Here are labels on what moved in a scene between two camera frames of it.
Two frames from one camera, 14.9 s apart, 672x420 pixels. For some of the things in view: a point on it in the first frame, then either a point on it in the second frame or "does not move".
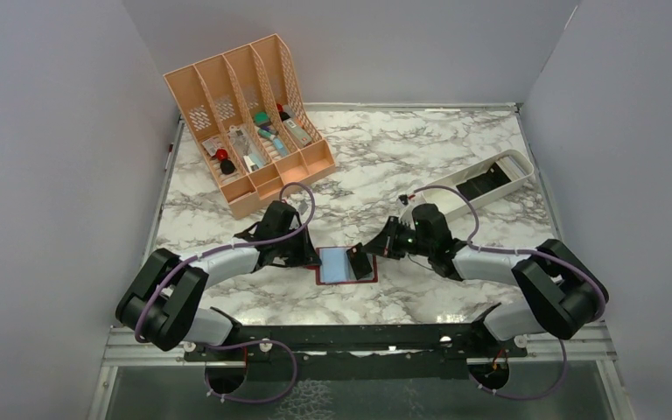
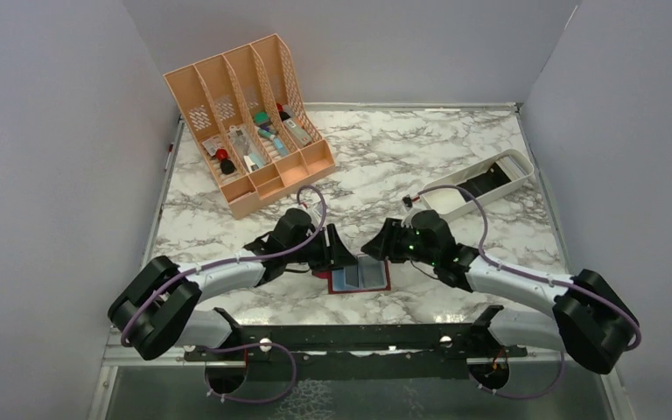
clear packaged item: (252, 155) does not move
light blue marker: (280, 147) does not move
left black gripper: (307, 255) -> (338, 255)
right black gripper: (383, 243) does not move
